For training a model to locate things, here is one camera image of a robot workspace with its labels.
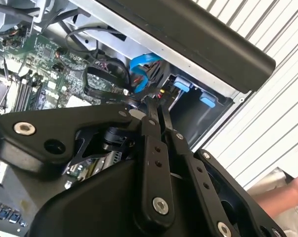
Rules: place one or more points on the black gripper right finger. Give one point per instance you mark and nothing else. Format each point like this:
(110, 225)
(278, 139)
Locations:
(200, 177)

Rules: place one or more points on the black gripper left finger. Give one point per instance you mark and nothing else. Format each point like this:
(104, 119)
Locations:
(89, 118)

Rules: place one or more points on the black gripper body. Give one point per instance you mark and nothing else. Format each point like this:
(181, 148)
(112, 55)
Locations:
(101, 202)

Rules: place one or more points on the person's bare hand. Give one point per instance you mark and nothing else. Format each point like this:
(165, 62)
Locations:
(289, 197)

